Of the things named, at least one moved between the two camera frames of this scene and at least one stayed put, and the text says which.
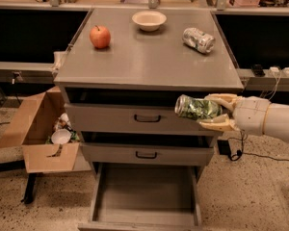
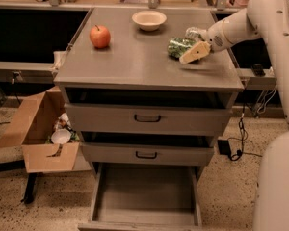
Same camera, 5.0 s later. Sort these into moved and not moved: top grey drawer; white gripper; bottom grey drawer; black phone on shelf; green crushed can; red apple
Moved: white gripper; green crushed can
Not moved: black phone on shelf; top grey drawer; bottom grey drawer; red apple
